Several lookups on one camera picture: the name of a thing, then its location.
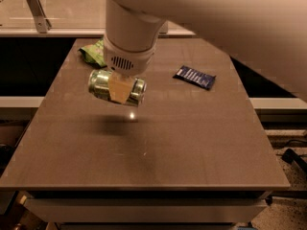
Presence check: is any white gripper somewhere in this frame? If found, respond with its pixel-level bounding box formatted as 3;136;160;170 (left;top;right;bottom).
104;35;155;104

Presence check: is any green soda can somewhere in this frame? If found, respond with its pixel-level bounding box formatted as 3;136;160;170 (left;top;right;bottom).
88;70;147;106

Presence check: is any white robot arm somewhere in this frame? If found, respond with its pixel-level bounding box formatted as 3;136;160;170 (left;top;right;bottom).
105;0;307;101

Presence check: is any green snack bag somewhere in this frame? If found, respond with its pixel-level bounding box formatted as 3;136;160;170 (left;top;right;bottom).
79;39;106;68

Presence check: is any dark blue candy bar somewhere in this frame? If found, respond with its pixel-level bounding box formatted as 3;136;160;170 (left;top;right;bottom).
173;65;216;90

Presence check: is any white drawer front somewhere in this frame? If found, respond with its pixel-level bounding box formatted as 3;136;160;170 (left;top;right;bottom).
25;198;266;223

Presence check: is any left metal glass bracket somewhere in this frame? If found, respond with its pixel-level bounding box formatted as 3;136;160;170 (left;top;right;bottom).
26;0;52;34

